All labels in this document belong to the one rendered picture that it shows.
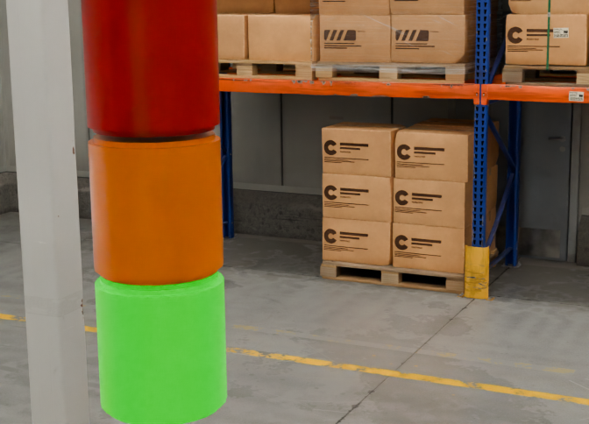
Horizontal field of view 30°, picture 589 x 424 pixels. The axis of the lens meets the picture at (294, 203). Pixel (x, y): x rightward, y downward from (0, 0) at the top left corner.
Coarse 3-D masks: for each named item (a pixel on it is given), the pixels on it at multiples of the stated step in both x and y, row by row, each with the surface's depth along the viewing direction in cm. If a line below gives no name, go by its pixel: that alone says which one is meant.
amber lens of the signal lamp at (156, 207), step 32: (96, 160) 40; (128, 160) 39; (160, 160) 39; (192, 160) 40; (96, 192) 41; (128, 192) 40; (160, 192) 40; (192, 192) 40; (96, 224) 41; (128, 224) 40; (160, 224) 40; (192, 224) 40; (96, 256) 41; (128, 256) 40; (160, 256) 40; (192, 256) 41
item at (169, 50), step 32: (96, 0) 39; (128, 0) 38; (160, 0) 38; (192, 0) 39; (96, 32) 39; (128, 32) 38; (160, 32) 39; (192, 32) 39; (96, 64) 39; (128, 64) 39; (160, 64) 39; (192, 64) 39; (96, 96) 40; (128, 96) 39; (160, 96) 39; (192, 96) 40; (96, 128) 40; (128, 128) 39; (160, 128) 39; (192, 128) 40
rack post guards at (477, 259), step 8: (472, 248) 819; (480, 248) 816; (488, 248) 819; (472, 256) 820; (480, 256) 817; (488, 256) 821; (472, 264) 821; (480, 264) 818; (488, 264) 823; (472, 272) 822; (480, 272) 820; (488, 272) 825; (472, 280) 823; (480, 280) 821; (488, 280) 826; (472, 288) 825; (480, 288) 822; (464, 296) 830; (472, 296) 826; (480, 296) 823
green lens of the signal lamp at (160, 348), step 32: (96, 288) 42; (128, 288) 41; (160, 288) 41; (192, 288) 41; (96, 320) 43; (128, 320) 41; (160, 320) 41; (192, 320) 41; (224, 320) 43; (128, 352) 41; (160, 352) 41; (192, 352) 41; (224, 352) 43; (128, 384) 41; (160, 384) 41; (192, 384) 41; (224, 384) 43; (128, 416) 42; (160, 416) 41; (192, 416) 42
